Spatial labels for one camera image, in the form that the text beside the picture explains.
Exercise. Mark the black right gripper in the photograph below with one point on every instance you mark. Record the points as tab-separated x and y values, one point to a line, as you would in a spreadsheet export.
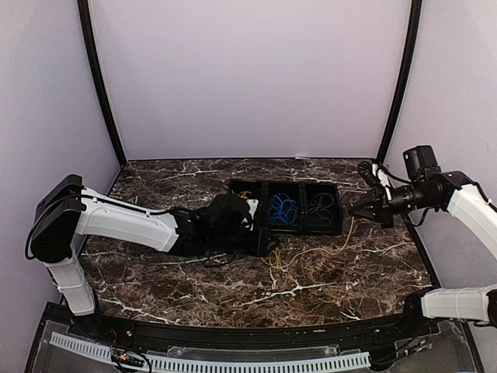
381	211

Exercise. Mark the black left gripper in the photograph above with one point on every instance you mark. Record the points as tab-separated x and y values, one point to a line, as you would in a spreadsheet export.
260	243

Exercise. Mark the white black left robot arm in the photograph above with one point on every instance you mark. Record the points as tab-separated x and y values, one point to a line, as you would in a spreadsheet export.
228	224

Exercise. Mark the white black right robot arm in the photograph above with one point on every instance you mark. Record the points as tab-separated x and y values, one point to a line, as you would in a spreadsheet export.
456	220

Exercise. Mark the black middle storage bin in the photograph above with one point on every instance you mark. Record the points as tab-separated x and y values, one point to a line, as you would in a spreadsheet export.
284	207

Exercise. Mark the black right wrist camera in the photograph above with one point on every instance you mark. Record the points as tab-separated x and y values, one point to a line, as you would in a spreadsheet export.
373	175

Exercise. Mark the black front table rail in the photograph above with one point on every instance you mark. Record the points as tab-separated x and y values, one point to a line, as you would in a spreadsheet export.
371	334

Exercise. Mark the white slotted cable duct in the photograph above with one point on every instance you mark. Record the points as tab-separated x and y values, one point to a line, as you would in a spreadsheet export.
208	361

